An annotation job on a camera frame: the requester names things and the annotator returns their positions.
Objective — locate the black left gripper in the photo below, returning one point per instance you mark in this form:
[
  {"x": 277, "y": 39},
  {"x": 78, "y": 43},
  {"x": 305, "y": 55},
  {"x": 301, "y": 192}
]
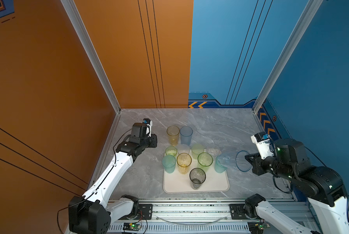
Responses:
[{"x": 153, "y": 138}]

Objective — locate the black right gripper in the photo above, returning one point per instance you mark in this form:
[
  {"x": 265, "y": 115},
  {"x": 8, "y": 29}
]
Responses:
[{"x": 255, "y": 159}]

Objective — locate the small green cup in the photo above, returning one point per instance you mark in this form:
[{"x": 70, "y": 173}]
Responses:
[
  {"x": 171, "y": 150},
  {"x": 196, "y": 150}
]

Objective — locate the yellow tall cup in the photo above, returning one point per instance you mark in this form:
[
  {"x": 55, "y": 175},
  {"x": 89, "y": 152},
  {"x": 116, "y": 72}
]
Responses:
[{"x": 173, "y": 135}]

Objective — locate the teal tall cup back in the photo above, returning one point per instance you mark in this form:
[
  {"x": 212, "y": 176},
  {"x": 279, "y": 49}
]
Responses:
[{"x": 169, "y": 163}]

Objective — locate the teal tall cup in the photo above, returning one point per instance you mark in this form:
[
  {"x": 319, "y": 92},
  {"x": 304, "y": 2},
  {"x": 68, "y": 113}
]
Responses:
[
  {"x": 169, "y": 163},
  {"x": 219, "y": 168}
]

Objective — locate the clear dimpled small cup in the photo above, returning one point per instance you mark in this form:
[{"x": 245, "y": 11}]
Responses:
[{"x": 183, "y": 148}]

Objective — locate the blue tall cup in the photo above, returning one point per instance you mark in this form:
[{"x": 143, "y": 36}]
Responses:
[
  {"x": 234, "y": 159},
  {"x": 186, "y": 133}
]

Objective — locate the amber tall cup back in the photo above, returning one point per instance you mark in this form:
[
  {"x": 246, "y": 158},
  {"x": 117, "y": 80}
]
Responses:
[{"x": 184, "y": 162}]

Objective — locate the grey smoky tall cup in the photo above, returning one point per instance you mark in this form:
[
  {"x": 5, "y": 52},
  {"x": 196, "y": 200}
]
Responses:
[{"x": 197, "y": 177}]

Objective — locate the green tall cup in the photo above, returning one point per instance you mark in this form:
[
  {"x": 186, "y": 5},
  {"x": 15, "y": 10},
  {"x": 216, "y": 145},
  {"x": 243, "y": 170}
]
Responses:
[{"x": 205, "y": 161}]

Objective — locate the teal tall cup front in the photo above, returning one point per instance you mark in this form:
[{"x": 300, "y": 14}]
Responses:
[{"x": 219, "y": 168}]

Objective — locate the clear faceted small cup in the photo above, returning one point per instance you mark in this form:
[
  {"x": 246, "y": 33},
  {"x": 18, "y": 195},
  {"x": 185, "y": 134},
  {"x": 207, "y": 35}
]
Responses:
[{"x": 213, "y": 151}]

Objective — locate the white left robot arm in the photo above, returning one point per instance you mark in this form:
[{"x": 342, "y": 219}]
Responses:
[{"x": 88, "y": 214}]

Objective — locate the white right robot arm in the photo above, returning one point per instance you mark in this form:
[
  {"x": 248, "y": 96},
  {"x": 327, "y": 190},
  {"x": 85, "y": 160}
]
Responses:
[{"x": 323, "y": 187}]

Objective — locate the white rectangular tray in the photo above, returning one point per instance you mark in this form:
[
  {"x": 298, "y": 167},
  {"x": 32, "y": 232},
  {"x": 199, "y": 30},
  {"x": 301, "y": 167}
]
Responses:
[{"x": 177, "y": 183}]

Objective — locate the right green circuit board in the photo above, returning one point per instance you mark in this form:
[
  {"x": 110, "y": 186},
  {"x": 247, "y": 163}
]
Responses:
[{"x": 258, "y": 227}]

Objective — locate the green circuit board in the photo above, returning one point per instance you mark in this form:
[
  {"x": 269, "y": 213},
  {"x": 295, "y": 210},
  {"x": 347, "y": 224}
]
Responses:
[
  {"x": 258, "y": 227},
  {"x": 131, "y": 228}
]

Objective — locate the left green circuit board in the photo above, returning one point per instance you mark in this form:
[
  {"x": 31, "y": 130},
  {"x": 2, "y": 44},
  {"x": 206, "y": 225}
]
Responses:
[{"x": 131, "y": 228}]

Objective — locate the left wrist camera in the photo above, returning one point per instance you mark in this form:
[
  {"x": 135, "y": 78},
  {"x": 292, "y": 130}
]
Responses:
[{"x": 149, "y": 125}]

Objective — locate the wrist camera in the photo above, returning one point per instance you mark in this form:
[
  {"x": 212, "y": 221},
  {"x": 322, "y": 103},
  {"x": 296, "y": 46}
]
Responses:
[
  {"x": 263, "y": 144},
  {"x": 149, "y": 125}
]

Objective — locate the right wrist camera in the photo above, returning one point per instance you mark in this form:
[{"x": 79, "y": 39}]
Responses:
[{"x": 263, "y": 144}]

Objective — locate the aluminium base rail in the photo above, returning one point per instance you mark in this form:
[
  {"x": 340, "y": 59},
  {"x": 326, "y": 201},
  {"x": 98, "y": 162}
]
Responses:
[{"x": 206, "y": 210}]

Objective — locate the clear tube on rail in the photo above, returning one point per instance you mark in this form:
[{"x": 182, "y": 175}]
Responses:
[{"x": 188, "y": 223}]

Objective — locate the right aluminium corner post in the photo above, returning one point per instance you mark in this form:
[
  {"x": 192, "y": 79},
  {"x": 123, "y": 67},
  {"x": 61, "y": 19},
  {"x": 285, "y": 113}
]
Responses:
[{"x": 296, "y": 35}]

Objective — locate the aluminium corner post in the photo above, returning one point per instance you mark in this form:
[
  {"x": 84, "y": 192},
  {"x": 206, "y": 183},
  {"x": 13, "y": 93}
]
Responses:
[
  {"x": 84, "y": 37},
  {"x": 296, "y": 35}
]

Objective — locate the left aluminium corner post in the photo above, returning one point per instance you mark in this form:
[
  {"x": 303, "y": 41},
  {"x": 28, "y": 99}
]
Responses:
[{"x": 84, "y": 37}]

